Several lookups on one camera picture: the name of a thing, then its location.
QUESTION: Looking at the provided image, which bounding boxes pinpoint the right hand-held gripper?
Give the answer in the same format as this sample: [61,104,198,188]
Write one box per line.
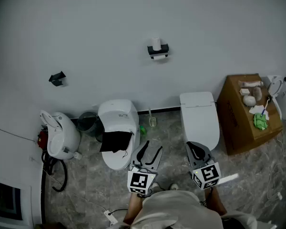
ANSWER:
[185,141,222,190]

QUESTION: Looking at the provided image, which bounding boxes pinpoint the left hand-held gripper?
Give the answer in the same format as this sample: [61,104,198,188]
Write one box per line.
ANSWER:
[127,140,163,198]

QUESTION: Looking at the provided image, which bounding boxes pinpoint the person's right forearm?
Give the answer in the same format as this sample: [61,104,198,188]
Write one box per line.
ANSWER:
[204,186,227,216]

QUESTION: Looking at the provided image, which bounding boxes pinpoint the person's left forearm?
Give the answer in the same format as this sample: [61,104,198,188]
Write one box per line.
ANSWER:
[123,193,143,225]

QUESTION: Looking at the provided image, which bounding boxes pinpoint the white toilet with closed lid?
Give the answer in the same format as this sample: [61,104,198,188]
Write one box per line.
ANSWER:
[180,91,220,152]

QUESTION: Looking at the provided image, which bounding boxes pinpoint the white toilet with open lid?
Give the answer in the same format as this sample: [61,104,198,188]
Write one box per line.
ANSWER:
[97,99,141,171]

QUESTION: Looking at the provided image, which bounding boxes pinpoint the person's left shoe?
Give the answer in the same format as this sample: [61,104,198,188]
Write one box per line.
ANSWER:
[152,182,166,193]

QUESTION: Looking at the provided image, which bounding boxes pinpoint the black cloth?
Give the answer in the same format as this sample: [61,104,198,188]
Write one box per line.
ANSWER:
[99,131,132,159]

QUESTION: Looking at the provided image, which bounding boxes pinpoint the white flat strip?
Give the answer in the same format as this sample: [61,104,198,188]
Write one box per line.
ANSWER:
[219,173,239,184]

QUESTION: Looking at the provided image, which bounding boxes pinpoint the brown cardboard box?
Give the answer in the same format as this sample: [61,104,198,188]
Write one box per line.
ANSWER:
[216,74,284,156]

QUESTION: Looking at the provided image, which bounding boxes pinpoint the person's beige clothing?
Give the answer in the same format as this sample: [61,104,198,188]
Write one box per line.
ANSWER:
[107,190,258,229]

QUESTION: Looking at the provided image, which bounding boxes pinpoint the dark mesh waste bin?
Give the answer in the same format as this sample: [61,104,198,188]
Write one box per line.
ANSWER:
[76,111,103,138]

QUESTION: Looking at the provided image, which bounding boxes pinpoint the white power strip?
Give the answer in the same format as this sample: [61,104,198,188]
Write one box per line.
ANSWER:
[103,210,119,225]

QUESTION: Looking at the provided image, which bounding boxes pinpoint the green cloth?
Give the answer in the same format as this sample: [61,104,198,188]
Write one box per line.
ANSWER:
[253,113,269,131]

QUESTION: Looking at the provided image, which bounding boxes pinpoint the white crumpled tissue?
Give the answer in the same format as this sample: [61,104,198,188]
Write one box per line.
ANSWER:
[249,104,270,119]

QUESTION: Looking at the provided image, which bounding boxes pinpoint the white round sponge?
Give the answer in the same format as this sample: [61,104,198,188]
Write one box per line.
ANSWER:
[243,95,257,106]

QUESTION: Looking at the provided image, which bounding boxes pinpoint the blue and white brush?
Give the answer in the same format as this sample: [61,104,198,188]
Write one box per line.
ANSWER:
[261,95,272,117]

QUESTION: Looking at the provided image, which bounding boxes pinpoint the brown furry brush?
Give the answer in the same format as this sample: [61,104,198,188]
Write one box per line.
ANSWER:
[252,86,263,102]

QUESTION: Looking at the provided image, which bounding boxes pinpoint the wrapped long package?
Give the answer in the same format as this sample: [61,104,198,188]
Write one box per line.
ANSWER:
[238,80,264,87]

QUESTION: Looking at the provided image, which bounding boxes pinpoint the red device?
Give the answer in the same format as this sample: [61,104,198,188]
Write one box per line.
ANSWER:
[37,130,49,149]

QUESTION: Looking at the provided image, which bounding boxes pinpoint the black hose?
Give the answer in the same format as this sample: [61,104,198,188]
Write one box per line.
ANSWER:
[41,149,68,192]

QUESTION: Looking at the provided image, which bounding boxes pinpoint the black wall paper holder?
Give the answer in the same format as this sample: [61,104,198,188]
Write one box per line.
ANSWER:
[147,43,169,59]

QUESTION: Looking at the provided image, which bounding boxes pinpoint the small black wall bracket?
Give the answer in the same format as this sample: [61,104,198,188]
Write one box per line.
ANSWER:
[48,70,66,87]

